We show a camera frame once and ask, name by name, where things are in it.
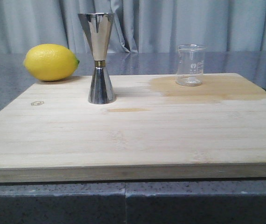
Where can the grey curtain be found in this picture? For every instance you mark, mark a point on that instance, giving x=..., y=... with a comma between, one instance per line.
x=140, y=26

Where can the small glass beaker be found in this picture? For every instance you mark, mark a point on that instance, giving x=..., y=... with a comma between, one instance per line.
x=191, y=61

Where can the steel double jigger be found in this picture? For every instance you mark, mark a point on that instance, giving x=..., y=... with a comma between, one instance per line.
x=97, y=29

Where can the wooden cutting board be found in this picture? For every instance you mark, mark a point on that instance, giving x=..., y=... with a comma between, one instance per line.
x=155, y=129

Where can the yellow lemon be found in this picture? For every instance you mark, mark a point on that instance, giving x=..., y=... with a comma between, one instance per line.
x=50, y=62

